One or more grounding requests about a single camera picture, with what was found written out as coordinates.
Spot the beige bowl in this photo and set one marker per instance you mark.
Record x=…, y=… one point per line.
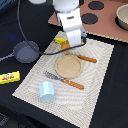
x=122, y=15

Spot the grey frying pan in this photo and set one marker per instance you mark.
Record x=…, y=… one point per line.
x=24, y=52

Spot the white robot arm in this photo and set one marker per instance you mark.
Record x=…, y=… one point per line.
x=59, y=4

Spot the yellow toy banana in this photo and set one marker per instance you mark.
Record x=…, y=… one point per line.
x=59, y=40

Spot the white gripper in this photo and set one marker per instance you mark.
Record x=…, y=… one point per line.
x=72, y=25

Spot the yellow toy box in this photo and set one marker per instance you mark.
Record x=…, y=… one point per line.
x=9, y=77

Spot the knife with wooden handle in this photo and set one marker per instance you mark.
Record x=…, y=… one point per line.
x=87, y=58

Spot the orange toy bread loaf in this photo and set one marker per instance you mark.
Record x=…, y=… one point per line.
x=65, y=45

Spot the fork with wooden handle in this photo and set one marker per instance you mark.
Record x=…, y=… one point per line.
x=69, y=82

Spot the light blue milk carton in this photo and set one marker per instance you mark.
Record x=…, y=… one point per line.
x=47, y=92

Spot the round wooden plate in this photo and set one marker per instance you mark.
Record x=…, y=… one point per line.
x=68, y=66

